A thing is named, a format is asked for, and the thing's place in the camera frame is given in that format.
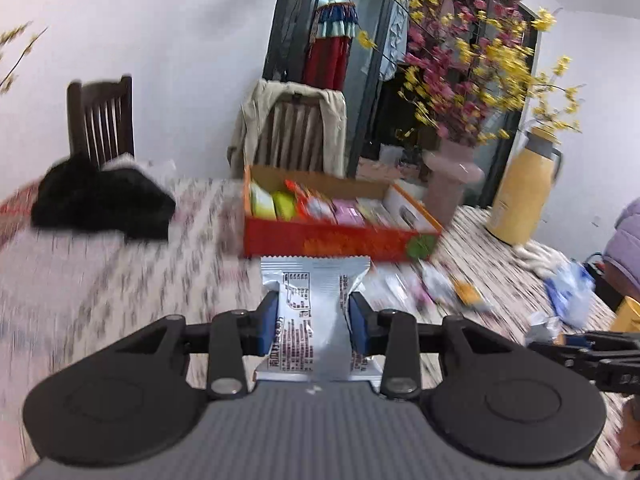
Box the white grey snack packet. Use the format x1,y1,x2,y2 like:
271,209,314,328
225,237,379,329
255,257,382,387

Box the green snack packet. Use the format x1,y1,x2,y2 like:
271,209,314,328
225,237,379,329
250,182,278,220
271,192,296,221

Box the red snack bag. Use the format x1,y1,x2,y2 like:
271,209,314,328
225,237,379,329
284,180,335,223

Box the pink snack packet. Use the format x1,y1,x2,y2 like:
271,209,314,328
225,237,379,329
332,200,366,226

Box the yellow mug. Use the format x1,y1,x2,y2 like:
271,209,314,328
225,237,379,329
610,296,640,333

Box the blue plastic bag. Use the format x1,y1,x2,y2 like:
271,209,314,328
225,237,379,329
544,261,594,330

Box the small orange silver packet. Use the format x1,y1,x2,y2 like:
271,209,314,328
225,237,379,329
420,262,491,312

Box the white gloves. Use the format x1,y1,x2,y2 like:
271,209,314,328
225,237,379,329
512,240,570,280

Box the person in purple jacket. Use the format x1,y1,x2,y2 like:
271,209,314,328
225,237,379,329
584,198,640,312

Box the red cardboard snack box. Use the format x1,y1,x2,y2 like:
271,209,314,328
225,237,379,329
243,166,442,262

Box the calligraphy tablecloth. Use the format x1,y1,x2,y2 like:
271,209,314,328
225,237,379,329
0,176,626,480

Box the pink ceramic vase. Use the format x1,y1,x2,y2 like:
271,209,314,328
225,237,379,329
423,139,484,229

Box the yellow thermos jug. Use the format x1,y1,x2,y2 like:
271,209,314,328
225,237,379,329
486,127,563,246

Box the wooden chair with jacket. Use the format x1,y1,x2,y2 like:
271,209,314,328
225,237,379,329
254,93,323,172

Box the beige jacket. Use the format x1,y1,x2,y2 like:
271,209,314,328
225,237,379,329
227,79,347,178

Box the black cloth bundle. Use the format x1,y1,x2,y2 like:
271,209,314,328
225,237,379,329
30,154,176,242

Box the dark wooden chair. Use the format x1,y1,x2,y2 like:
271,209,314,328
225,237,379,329
66,74,134,167

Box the yellow and pink flower branches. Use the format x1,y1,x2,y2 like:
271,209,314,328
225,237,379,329
388,0,580,148

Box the red hanging garment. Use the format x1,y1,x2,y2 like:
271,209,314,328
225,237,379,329
303,1,359,91

